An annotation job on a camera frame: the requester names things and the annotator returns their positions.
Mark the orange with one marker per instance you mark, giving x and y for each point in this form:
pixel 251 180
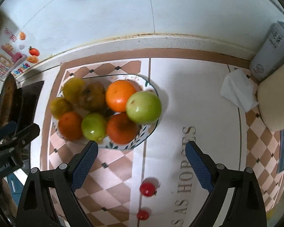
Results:
pixel 117 95
pixel 69 126

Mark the oval floral ceramic plate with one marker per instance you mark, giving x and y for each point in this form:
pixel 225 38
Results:
pixel 145 130

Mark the black gas stove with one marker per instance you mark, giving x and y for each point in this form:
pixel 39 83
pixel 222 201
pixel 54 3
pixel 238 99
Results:
pixel 30 96

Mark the colourful wall sticker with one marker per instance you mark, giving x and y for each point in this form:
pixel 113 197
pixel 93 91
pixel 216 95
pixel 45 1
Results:
pixel 18 52

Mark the dark blue smartphone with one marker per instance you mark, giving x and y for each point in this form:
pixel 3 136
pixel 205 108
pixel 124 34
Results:
pixel 281 156

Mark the cream utensil holder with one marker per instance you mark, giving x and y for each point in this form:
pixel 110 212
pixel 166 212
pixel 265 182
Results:
pixel 270 96

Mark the white crumpled tissue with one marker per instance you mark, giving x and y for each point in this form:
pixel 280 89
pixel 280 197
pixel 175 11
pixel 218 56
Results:
pixel 238 89

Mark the red cherry tomato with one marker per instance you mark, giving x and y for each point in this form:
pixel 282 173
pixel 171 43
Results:
pixel 142 215
pixel 147 189

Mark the silver gas canister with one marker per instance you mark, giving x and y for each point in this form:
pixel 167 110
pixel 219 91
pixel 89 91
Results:
pixel 271 55

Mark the black wok pan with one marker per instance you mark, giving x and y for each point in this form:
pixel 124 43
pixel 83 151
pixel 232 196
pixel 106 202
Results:
pixel 6 99

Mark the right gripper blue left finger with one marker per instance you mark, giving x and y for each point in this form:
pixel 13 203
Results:
pixel 81 164

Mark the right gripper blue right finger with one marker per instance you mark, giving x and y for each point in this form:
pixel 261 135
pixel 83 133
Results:
pixel 196 159

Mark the dark red-orange fruit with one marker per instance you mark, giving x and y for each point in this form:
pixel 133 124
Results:
pixel 121 129

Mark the green apple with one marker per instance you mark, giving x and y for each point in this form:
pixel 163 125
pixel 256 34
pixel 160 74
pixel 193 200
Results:
pixel 93 127
pixel 144 107

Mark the brown pear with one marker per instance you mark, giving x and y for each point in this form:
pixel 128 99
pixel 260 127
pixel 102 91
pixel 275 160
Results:
pixel 92 98

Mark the yellow lemon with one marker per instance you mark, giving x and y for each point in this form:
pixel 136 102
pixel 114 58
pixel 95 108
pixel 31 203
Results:
pixel 72 89
pixel 60 106

